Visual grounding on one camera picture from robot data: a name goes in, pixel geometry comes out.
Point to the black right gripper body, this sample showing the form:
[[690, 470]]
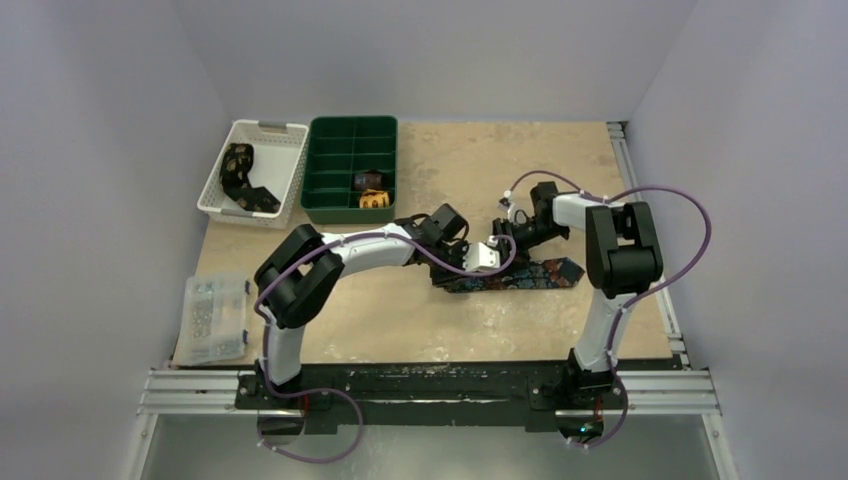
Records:
[[502, 229]]

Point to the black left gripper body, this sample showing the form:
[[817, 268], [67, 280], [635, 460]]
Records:
[[452, 255]]

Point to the navy floral tie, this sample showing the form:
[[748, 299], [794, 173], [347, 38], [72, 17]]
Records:
[[551, 274]]

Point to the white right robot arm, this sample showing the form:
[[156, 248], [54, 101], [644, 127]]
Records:
[[622, 260]]

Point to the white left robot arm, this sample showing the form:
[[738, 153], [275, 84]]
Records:
[[297, 279]]

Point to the rolled yellow tie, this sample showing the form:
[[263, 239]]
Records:
[[374, 199]]

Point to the rolled dark red tie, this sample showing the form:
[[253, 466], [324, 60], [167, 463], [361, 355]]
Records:
[[369, 180]]

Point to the green compartment tray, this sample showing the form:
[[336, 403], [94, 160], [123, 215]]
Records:
[[339, 147]]

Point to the white plastic basket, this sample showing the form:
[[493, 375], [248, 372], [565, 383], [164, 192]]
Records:
[[279, 156]]

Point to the black gold patterned tie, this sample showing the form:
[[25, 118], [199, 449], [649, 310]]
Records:
[[236, 164]]

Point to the clear plastic storage box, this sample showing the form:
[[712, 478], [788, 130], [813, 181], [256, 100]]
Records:
[[214, 319]]

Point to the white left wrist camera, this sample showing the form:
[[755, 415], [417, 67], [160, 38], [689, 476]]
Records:
[[481, 257]]

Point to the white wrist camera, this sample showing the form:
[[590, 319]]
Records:
[[481, 257], [514, 213]]

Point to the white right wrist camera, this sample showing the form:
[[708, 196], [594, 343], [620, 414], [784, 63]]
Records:
[[514, 213]]

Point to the aluminium frame rail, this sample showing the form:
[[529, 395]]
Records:
[[477, 274]]

